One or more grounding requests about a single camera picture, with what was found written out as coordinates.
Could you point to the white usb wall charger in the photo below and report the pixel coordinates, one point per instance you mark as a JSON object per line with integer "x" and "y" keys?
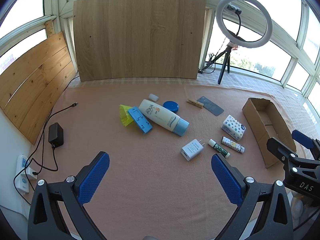
{"x": 191, "y": 150}

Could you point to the wooden clothespin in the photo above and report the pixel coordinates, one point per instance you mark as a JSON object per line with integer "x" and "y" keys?
{"x": 195, "y": 103}

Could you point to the brown cardboard box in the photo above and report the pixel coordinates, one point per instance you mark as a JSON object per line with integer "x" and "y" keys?
{"x": 260, "y": 127}

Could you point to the patterned lip balm tube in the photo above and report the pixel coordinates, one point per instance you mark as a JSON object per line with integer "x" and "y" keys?
{"x": 232, "y": 144}

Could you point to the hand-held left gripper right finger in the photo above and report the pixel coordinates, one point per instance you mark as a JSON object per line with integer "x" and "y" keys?
{"x": 226, "y": 180}

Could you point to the blue plastic phone stand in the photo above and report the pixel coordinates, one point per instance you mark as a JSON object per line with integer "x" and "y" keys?
{"x": 140, "y": 120}

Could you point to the light oak wooden board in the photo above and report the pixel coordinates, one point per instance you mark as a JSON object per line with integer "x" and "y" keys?
{"x": 140, "y": 35}

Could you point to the white patterned tissue pack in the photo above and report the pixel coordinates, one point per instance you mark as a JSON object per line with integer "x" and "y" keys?
{"x": 233, "y": 127}

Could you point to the green lip balm stick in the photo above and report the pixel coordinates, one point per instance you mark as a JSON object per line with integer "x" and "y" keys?
{"x": 220, "y": 148}

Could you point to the pink felt mat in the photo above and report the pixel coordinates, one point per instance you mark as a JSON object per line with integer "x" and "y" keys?
{"x": 150, "y": 180}

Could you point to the yellow shuttlecock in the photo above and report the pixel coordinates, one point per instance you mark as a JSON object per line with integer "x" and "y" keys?
{"x": 124, "y": 116}

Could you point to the pine plank wooden board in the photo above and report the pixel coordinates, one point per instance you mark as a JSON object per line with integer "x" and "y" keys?
{"x": 32, "y": 80}

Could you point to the small wooden strip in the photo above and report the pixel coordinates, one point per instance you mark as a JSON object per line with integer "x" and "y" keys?
{"x": 50, "y": 30}

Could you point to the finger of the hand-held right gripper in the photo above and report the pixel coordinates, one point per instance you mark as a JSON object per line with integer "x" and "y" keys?
{"x": 302, "y": 137}
{"x": 280, "y": 148}

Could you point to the black tripod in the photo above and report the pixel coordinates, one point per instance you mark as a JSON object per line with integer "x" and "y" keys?
{"x": 223, "y": 65}

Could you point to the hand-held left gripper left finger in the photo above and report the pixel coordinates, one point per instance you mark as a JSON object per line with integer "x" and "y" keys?
{"x": 92, "y": 177}

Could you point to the white power strip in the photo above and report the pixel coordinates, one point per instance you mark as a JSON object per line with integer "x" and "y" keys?
{"x": 23, "y": 180}

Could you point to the small white plastic cap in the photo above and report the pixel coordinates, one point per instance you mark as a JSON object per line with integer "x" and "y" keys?
{"x": 153, "y": 97}

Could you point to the grey printed card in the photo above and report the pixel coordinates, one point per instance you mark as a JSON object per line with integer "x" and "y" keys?
{"x": 211, "y": 106}

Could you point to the white sunscreen bottle blue cap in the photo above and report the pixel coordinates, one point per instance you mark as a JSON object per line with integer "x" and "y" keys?
{"x": 157, "y": 116}

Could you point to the blue round tape measure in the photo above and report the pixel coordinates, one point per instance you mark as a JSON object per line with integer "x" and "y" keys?
{"x": 171, "y": 105}

